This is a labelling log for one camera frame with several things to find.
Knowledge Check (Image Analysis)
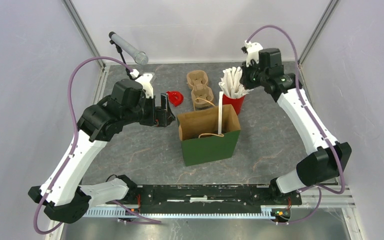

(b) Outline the single white straw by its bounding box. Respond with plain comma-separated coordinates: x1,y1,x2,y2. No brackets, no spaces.
217,91,224,137

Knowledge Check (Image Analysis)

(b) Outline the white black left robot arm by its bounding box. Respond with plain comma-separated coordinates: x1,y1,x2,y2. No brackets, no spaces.
28,76,175,224

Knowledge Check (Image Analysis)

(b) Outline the brown paper bag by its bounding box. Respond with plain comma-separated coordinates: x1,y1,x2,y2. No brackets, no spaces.
177,104,241,141

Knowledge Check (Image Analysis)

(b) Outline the dark translucent cup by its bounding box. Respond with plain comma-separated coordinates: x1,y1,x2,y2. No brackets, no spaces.
197,133,211,139

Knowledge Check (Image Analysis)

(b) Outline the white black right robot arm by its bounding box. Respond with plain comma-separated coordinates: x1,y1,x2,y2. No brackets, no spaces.
240,45,352,204

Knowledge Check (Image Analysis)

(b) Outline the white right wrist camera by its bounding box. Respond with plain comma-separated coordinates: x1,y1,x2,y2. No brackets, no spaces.
242,41,264,68

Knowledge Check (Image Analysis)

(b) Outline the grey microphone on stand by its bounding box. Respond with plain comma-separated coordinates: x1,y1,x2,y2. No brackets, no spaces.
108,31,149,66

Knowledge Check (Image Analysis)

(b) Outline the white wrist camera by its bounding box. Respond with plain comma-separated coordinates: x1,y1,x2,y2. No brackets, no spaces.
242,41,264,68
129,69,155,99

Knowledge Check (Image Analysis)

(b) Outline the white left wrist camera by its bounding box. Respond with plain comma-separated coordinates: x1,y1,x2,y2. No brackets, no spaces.
129,69,155,99

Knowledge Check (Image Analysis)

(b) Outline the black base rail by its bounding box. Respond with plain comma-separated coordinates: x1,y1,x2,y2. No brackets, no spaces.
120,184,303,214

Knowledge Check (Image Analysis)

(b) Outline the red cylindrical straw holder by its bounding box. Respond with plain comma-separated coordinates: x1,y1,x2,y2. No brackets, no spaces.
222,94,246,115

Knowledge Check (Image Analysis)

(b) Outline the brown cardboard cup carrier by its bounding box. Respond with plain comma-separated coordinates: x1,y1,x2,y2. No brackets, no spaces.
186,70,214,109

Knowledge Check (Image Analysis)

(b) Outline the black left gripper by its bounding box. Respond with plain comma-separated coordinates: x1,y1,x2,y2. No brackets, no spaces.
123,92,176,127

